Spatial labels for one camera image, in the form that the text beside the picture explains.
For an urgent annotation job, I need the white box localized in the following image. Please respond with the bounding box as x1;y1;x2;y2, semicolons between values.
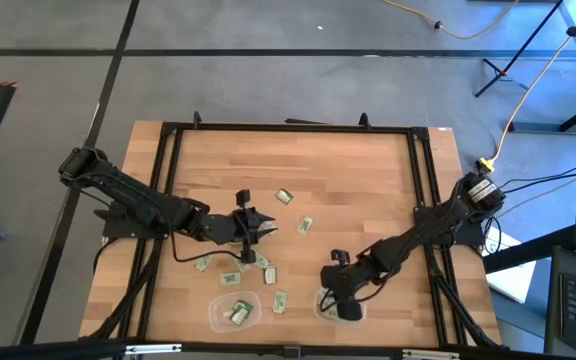
485;227;538;305

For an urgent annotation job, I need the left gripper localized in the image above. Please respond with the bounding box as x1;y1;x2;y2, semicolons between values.
230;188;279;265

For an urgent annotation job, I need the black aluminium table frame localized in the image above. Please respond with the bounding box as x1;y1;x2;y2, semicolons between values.
80;110;504;351

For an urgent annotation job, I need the grey cable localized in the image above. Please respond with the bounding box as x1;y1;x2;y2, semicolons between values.
497;158;576;219

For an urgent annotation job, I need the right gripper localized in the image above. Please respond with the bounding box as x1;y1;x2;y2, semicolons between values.
319;248;369;322

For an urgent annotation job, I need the clear plastic bin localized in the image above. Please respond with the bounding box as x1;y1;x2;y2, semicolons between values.
207;290;264;333
311;284;368;326

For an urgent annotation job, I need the yellow extension cord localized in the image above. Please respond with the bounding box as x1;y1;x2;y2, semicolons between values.
477;0;576;174
382;0;521;41

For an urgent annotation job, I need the black side desk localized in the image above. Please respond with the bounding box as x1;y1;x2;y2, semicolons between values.
482;224;576;360

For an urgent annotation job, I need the black cable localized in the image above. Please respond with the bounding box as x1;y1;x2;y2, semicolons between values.
497;162;576;201

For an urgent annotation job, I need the black tripod stand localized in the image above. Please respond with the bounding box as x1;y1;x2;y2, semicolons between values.
474;0;567;99

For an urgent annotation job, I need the black overhead beam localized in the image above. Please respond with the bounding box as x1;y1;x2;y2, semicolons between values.
0;335;576;360

